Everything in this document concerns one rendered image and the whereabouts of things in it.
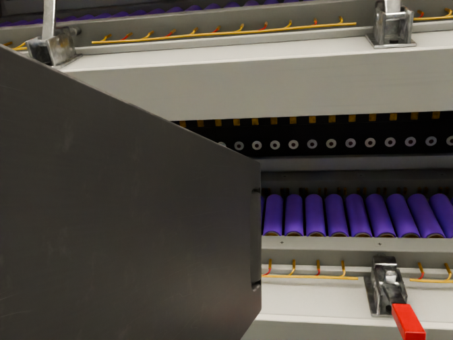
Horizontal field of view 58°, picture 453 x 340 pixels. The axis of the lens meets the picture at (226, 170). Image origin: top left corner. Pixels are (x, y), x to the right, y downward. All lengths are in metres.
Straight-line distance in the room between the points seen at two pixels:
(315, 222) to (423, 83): 0.16
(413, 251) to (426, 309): 0.05
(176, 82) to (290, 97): 0.09
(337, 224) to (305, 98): 0.14
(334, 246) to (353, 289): 0.04
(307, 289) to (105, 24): 0.29
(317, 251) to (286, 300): 0.05
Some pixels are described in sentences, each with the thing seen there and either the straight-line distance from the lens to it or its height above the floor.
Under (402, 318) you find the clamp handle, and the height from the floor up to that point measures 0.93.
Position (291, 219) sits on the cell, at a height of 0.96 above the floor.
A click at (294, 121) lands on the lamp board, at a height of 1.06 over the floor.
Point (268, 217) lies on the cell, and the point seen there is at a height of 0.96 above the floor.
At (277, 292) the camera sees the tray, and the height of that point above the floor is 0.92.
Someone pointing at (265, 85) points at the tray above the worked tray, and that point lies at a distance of 0.31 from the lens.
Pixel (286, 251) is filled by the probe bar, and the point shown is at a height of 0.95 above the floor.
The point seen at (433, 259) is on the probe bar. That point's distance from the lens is 0.38.
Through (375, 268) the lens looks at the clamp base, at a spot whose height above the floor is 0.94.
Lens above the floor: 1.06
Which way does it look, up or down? 8 degrees down
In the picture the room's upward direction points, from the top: 2 degrees counter-clockwise
